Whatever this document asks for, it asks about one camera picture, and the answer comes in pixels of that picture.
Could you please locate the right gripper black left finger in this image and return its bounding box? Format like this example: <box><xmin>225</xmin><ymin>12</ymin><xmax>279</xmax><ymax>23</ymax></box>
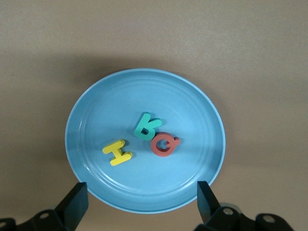
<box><xmin>0</xmin><ymin>181</ymin><xmax>90</xmax><ymax>231</ymax></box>

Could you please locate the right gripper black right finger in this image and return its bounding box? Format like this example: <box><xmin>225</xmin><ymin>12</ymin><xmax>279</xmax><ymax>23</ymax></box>
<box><xmin>195</xmin><ymin>180</ymin><xmax>295</xmax><ymax>231</ymax></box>

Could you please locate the yellow foam letter H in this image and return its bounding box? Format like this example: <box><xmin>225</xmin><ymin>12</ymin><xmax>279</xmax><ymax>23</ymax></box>
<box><xmin>102</xmin><ymin>139</ymin><xmax>133</xmax><ymax>167</ymax></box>

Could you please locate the red foam letter Q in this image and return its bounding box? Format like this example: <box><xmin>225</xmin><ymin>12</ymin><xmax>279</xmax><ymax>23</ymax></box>
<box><xmin>150</xmin><ymin>132</ymin><xmax>181</xmax><ymax>158</ymax></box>

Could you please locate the teal foam letter R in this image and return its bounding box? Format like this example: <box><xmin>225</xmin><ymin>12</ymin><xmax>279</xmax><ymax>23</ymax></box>
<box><xmin>133</xmin><ymin>112</ymin><xmax>163</xmax><ymax>141</ymax></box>

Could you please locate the blue plate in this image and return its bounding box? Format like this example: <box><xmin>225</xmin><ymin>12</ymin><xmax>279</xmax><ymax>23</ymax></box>
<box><xmin>64</xmin><ymin>68</ymin><xmax>227</xmax><ymax>215</ymax></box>

